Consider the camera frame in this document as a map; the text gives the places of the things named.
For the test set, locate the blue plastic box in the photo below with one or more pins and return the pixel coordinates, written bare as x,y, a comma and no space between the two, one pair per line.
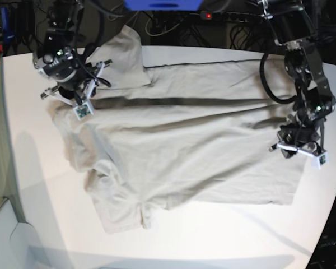
163,5

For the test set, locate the black power strip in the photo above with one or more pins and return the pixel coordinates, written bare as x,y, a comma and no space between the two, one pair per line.
230,17

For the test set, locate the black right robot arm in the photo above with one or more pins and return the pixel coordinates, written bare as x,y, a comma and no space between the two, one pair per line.
58,59

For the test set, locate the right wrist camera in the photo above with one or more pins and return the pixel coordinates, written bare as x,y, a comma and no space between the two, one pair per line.
83,110

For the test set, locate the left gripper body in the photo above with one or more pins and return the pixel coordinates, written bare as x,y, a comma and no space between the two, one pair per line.
296,139

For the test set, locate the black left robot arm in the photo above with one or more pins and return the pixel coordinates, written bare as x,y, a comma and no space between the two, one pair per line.
293,30

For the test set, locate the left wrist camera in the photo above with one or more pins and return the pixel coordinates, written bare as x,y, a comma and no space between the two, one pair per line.
319,160

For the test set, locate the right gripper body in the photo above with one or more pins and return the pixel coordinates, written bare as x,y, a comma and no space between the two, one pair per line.
77,84

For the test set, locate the beige t-shirt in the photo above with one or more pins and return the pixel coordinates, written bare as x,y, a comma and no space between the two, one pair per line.
165,135

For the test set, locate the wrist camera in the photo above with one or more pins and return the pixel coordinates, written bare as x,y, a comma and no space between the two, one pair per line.
83,110
319,160

